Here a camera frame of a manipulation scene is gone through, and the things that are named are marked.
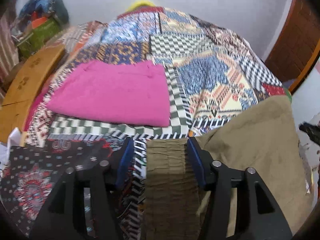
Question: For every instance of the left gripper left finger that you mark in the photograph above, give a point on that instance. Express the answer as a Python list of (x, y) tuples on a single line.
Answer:
[(82, 203)]

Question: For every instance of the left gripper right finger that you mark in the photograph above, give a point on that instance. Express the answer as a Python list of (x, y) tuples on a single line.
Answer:
[(240, 204)]

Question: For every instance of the olive khaki pants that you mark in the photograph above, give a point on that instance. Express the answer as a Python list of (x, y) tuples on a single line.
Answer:
[(262, 137)]

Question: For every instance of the brown wooden door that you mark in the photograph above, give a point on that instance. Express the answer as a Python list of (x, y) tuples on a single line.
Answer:
[(297, 48)]

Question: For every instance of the white crumpled paper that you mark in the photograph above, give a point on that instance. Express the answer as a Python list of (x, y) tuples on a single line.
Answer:
[(13, 140)]

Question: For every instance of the patchwork patterned bedspread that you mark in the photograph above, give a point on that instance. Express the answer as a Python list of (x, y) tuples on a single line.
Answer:
[(212, 76)]

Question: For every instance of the wooden lap desk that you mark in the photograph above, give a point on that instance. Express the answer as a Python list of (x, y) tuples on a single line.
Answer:
[(25, 88)]

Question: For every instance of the folded pink cloth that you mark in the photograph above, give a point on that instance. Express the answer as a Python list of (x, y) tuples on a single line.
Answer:
[(135, 94)]

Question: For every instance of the striped maroon curtain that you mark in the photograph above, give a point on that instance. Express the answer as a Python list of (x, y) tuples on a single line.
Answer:
[(9, 52)]

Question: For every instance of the pile of clothes and bags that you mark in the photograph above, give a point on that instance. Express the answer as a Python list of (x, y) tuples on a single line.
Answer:
[(37, 22)]

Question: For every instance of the yellow plush pillow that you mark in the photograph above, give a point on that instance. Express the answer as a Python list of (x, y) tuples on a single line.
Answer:
[(139, 4)]

